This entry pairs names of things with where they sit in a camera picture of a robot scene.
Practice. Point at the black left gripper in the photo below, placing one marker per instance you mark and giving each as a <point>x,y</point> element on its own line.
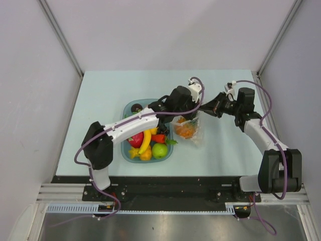
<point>190,115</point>

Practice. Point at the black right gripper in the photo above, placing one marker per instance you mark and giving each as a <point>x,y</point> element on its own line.
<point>214,107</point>

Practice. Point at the clear polka dot zip bag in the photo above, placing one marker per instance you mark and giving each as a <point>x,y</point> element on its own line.
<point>198,137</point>

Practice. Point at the small toy pineapple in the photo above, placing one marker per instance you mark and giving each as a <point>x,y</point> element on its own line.
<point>185,128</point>

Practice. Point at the dark purple toy mangosteen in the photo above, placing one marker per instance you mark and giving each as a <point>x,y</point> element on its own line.
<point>136,107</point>

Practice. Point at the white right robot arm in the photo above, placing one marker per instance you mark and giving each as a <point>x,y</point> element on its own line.
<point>281,167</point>

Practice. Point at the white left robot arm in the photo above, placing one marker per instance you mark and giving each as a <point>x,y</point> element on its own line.
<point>100,140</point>

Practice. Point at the dark toy grape bunch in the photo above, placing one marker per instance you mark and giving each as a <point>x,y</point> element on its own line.
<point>163,130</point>

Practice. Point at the yellow toy lemon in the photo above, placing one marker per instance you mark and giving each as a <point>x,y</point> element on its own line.
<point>153,131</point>

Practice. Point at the yellow toy banana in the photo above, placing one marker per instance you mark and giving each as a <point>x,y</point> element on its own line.
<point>146,141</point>

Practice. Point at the teal plastic fruit tub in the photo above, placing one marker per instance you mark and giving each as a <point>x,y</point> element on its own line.
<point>151,146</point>

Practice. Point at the green toy apple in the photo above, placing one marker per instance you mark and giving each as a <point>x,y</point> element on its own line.
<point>159,150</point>

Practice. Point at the pink toy dragon fruit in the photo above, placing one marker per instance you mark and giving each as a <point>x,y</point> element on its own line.
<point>136,140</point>

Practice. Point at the orange toy tangerine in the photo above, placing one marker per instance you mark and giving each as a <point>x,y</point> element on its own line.
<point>147,155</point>

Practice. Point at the yellow toy star fruit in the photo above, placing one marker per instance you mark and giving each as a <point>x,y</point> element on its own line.
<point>133,152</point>

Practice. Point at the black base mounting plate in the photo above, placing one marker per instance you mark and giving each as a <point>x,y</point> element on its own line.
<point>178,192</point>

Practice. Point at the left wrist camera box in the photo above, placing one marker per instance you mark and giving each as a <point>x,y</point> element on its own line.
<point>195,88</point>

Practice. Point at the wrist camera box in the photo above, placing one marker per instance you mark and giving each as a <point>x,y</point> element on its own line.
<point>229,88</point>
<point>195,88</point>

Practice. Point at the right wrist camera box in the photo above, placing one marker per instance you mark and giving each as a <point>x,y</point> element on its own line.
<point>229,88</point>

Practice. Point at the white slotted cable duct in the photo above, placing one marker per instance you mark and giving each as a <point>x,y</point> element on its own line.
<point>73,208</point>

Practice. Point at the aluminium frame rail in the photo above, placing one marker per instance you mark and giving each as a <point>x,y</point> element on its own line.
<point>60,193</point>

